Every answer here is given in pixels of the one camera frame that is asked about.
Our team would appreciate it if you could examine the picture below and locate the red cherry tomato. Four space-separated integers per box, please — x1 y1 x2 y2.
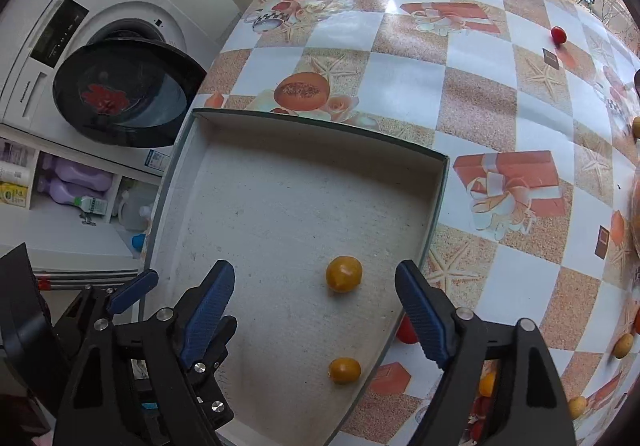
550 26 567 47
631 116 640 140
396 315 419 344

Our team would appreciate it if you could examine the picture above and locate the yellow cherry tomato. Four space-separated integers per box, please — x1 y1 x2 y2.
478 371 496 398
328 357 361 384
326 255 363 293

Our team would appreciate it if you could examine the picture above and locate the brown longan fruit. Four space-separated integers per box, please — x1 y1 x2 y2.
567 396 588 420
612 333 634 359

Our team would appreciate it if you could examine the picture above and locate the white plastic jug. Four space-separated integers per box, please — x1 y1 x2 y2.
117 185 156 233

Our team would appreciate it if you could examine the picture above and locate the purple detergent bottle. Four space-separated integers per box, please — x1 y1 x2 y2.
41 154 113 193
37 175 108 215

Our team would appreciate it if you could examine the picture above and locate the white shallow tray box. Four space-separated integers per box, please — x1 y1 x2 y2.
145 108 449 445

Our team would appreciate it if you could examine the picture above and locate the white washing machine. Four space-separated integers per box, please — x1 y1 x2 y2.
1 0 240 183

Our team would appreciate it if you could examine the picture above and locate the checkered patterned tablecloth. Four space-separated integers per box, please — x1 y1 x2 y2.
200 0 639 445

